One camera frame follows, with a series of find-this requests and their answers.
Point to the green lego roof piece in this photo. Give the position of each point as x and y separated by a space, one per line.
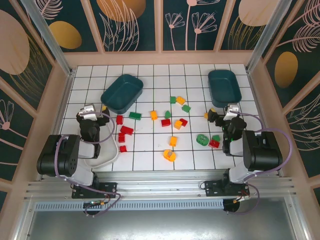
215 137

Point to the green lego face piece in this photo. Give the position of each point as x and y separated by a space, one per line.
202 139

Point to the long red lego brick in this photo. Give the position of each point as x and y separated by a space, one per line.
126 130

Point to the yellow lego brick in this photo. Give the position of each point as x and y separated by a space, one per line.
173 141
177 124
154 114

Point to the long green lego brick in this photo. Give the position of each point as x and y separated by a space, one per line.
135 115

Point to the teal plastic bin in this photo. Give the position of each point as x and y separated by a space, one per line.
223 87
122 92

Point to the small red lego brick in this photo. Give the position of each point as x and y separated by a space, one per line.
123 149

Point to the square green lego brick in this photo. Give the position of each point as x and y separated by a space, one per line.
172 99

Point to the rounded green lego piece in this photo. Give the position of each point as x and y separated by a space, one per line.
167 114

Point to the round yellow lego piece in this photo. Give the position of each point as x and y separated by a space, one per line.
169 155

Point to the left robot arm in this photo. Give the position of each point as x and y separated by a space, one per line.
57 155

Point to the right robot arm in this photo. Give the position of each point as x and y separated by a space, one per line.
262 150

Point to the metal sheet shelf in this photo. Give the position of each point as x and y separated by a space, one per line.
160 225

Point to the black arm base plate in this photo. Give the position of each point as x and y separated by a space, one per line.
110 187
212 188

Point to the aluminium mounting rail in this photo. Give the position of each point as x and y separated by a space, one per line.
160 185

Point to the aluminium frame post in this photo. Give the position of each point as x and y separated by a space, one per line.
269 37
49 37

